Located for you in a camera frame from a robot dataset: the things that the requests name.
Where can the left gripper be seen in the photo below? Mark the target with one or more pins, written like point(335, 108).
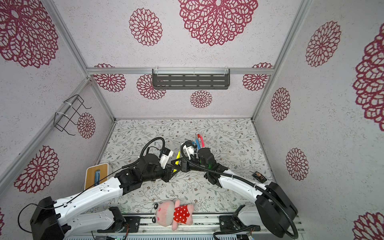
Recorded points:
point(165, 173)

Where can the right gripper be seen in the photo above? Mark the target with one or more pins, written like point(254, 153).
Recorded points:
point(185, 163)

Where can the yellow highlighter pen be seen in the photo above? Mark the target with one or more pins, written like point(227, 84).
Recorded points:
point(176, 166)

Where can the blue highlighter pen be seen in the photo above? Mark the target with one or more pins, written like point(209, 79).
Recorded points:
point(198, 143)

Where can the pink highlighter pen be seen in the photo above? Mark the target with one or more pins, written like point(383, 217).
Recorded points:
point(202, 141)

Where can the white red-tip marker pen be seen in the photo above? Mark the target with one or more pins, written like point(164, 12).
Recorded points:
point(198, 137)

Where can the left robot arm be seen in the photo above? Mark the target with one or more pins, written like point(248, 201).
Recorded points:
point(59, 219)

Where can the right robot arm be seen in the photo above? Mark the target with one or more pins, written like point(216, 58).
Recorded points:
point(271, 207)

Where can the pink plush pig toy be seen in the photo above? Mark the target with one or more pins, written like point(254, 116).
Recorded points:
point(172, 213)

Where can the white wooden-top box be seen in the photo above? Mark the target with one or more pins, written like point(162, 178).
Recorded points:
point(95, 174)

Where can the small dark brown object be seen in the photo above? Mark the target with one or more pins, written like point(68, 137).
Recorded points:
point(259, 177)

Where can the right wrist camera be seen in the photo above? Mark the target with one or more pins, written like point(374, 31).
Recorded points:
point(190, 148)

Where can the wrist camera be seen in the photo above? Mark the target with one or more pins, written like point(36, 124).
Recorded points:
point(190, 148)
point(166, 155)

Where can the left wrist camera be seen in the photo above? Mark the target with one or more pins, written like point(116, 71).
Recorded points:
point(166, 155)

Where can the dark grey wall shelf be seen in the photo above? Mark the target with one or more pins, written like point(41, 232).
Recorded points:
point(163, 80)

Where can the black wire wall rack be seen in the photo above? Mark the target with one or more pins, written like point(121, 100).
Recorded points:
point(65, 117)

